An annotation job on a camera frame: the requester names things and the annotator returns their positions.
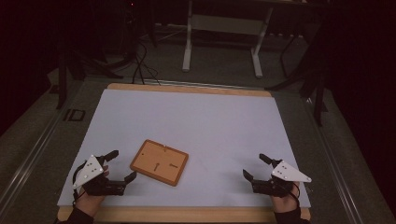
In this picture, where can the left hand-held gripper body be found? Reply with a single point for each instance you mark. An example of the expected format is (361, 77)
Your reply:
(93, 174)

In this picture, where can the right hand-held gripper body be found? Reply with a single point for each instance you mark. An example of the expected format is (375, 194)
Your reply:
(288, 173)

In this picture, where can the wooden picture frame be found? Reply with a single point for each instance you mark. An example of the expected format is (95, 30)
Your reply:
(159, 162)

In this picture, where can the person's right hand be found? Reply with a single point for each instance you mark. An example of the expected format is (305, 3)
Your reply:
(288, 202)

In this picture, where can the person's left hand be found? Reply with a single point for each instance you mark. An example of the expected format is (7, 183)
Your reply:
(88, 203)

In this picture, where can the wooden table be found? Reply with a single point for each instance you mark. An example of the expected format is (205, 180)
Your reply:
(186, 214)

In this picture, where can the white table mat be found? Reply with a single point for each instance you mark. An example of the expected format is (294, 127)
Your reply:
(202, 124)

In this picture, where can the black metal stand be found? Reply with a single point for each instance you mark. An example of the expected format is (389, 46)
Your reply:
(62, 81)
(317, 93)

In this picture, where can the metal floor rail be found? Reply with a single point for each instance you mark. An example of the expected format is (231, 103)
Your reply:
(336, 161)
(28, 161)

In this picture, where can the black floor bracket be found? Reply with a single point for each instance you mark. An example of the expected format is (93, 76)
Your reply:
(74, 115)

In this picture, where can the white metal desk frame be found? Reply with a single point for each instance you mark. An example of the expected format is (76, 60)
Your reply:
(224, 25)

